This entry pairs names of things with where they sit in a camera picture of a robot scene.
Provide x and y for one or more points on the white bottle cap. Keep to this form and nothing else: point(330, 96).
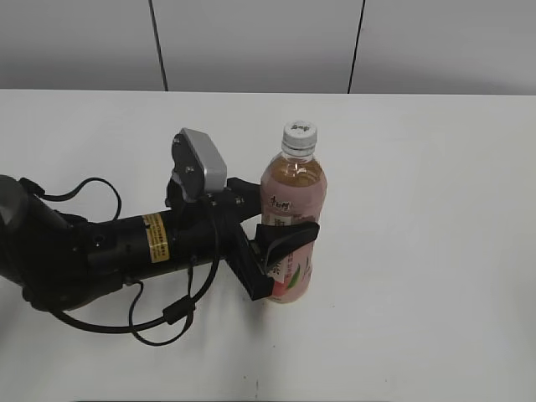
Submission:
point(300, 135)

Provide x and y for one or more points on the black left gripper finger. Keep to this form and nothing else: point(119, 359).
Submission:
point(244, 198)
point(273, 244)

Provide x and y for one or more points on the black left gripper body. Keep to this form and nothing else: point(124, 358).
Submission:
point(208, 231)

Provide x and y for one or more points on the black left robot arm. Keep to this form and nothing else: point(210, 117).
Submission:
point(64, 261)

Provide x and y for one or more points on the pink oolong tea bottle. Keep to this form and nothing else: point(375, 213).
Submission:
point(293, 189)

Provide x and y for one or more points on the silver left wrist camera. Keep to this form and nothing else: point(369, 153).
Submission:
point(199, 168)

